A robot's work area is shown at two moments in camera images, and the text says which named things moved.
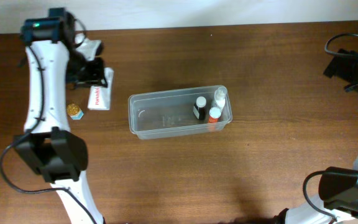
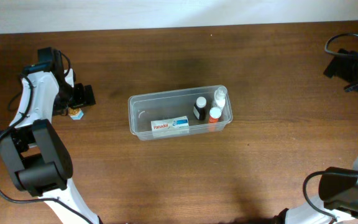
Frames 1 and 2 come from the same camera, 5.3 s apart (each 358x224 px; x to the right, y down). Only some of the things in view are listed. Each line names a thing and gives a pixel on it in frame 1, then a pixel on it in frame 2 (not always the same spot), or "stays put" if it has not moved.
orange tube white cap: (214, 114) stays put
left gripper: (91, 78) -> (83, 95)
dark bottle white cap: (199, 108) stays put
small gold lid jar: (74, 112) stays put
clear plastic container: (179, 112) stays put
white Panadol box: (100, 96) -> (169, 126)
